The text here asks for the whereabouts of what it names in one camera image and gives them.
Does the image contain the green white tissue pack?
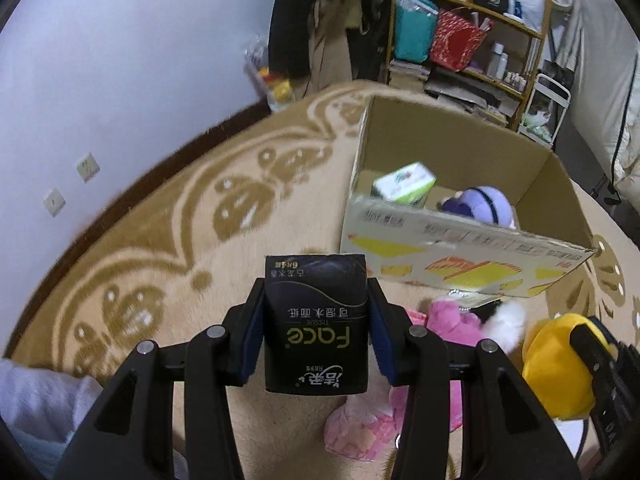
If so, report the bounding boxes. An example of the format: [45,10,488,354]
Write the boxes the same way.
[371,162,437,207]

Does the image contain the white plush toy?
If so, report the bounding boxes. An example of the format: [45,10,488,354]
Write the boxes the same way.
[475,301,527,356]

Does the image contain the pink plush toy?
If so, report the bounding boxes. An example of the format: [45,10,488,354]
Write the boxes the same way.
[389,298,485,436]

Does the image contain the teal bag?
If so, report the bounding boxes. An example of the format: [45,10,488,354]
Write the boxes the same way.
[394,0,441,65]

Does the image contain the yellow plush toy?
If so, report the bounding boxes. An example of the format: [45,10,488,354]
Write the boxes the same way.
[522,313,620,421]

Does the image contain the black tissue pack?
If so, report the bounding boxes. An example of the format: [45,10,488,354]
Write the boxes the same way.
[263,254,370,395]

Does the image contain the white cloth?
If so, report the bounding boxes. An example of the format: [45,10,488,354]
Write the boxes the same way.
[0,358,106,480]

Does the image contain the white bottle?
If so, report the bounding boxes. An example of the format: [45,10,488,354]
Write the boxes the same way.
[487,42,506,76]

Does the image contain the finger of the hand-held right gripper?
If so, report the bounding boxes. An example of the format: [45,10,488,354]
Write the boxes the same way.
[570,316,626,411]

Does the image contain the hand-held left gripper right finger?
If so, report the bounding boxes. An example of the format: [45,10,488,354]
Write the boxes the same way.
[366,277,583,480]

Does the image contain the white cart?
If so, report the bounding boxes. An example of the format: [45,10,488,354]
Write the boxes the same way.
[518,73,572,152]

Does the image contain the hanging dark clothes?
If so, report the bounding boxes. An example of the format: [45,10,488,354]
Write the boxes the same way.
[268,0,391,86]

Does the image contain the red gift bag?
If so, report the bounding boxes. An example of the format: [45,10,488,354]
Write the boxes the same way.
[430,8,489,73]

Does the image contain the clear toy bag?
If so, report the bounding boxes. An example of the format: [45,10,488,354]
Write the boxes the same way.
[244,35,296,113]

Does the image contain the wooden shelf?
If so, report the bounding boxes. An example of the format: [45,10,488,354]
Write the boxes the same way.
[383,0,555,132]

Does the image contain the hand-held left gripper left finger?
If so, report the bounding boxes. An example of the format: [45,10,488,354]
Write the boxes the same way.
[54,277,267,480]

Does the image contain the purple plush toy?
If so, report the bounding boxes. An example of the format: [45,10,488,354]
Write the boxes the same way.
[440,186,519,230]

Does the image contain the cardboard box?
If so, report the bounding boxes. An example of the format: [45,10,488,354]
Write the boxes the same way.
[339,94,599,300]

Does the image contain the wall socket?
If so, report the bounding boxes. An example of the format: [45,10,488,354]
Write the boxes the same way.
[42,188,67,218]
[76,152,101,183]

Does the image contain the pink plastic pack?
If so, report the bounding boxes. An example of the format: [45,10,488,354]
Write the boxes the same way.
[324,400,401,462]

